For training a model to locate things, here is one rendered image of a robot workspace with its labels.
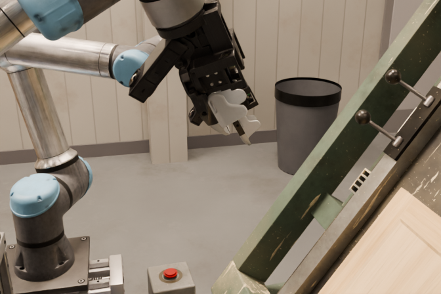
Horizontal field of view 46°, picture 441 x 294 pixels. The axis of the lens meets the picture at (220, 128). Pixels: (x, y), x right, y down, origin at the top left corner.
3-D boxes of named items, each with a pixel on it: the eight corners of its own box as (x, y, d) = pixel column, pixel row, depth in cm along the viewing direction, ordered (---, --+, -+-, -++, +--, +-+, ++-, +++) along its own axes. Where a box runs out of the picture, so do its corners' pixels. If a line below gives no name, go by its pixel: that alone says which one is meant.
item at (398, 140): (396, 150, 128) (350, 119, 129) (405, 138, 127) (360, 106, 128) (398, 151, 124) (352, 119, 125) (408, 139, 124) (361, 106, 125)
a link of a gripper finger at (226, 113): (258, 138, 76) (236, 91, 70) (220, 149, 78) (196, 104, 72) (256, 125, 78) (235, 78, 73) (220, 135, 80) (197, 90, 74)
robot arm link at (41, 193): (4, 240, 128) (-4, 191, 123) (35, 212, 140) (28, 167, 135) (48, 247, 125) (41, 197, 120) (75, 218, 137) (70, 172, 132)
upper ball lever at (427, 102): (426, 110, 126) (380, 79, 127) (436, 98, 126) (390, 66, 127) (430, 111, 122) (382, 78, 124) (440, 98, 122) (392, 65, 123)
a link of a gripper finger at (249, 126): (269, 140, 128) (253, 109, 124) (248, 151, 128) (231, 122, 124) (266, 135, 130) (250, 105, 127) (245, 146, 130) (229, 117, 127)
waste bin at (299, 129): (320, 151, 462) (325, 75, 437) (345, 176, 414) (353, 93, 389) (264, 155, 451) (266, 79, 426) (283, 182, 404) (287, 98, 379)
